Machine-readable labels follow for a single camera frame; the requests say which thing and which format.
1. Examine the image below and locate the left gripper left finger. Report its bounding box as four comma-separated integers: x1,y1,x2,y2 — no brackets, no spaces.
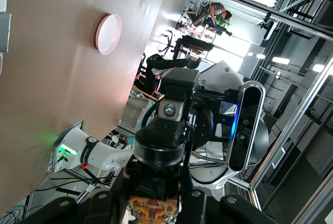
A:
25,190,128,224

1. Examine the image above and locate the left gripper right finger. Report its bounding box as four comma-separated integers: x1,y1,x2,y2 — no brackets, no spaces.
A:
182,189,276,224

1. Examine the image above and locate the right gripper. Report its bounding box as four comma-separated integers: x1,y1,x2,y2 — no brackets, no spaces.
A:
157,60,245,144

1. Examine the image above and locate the white lunch box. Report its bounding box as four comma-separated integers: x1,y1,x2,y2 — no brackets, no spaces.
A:
0,0,12,79

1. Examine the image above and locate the black office chair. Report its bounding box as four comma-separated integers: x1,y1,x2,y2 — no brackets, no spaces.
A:
140,53,202,89

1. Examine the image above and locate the white storage bin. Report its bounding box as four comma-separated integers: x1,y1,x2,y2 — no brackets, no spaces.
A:
121,96,149,131

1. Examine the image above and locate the pink round plate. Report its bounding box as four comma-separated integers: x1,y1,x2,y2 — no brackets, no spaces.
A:
94,14,122,55

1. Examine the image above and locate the seated person striped shirt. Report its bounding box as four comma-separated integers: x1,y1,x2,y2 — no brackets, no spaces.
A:
191,1,233,27

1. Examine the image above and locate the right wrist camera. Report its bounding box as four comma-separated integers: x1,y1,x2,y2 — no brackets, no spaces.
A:
225,80,266,172

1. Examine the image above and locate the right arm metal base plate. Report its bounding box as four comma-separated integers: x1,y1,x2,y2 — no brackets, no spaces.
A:
48,120,84,174

